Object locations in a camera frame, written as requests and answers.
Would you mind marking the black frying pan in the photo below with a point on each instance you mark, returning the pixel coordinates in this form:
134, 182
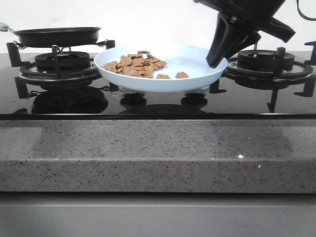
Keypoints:
62, 37

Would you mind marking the wire trivet on left burner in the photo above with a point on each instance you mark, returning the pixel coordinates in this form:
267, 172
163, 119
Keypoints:
108, 43

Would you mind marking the right black gas burner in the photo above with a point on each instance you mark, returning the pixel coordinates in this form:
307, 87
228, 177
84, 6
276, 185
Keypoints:
259, 60

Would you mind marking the light blue plate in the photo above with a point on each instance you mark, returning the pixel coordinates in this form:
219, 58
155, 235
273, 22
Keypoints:
186, 69

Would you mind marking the left black gas burner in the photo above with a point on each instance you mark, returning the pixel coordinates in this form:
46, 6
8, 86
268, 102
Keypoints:
68, 61

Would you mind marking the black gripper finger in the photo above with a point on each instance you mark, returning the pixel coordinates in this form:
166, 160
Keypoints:
252, 38
223, 41

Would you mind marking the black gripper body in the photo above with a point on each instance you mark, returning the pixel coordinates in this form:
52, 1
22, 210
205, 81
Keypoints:
258, 13

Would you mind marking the black gas burner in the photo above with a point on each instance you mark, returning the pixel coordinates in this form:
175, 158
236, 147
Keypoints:
259, 60
68, 61

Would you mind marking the silver right stove knob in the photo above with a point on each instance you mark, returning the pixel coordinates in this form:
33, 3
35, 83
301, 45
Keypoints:
200, 91

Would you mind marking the brown meat pieces pile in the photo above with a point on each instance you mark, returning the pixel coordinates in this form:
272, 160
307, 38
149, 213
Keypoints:
143, 64

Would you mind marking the silver left stove knob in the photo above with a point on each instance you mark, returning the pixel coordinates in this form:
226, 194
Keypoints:
130, 91

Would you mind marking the black glass cooktop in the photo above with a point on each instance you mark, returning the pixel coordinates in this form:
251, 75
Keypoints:
227, 99

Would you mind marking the right black pan support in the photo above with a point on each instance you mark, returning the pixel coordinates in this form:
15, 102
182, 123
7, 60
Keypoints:
274, 70

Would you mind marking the silver stove knob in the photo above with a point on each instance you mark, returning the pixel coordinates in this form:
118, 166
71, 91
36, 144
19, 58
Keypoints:
130, 91
200, 91

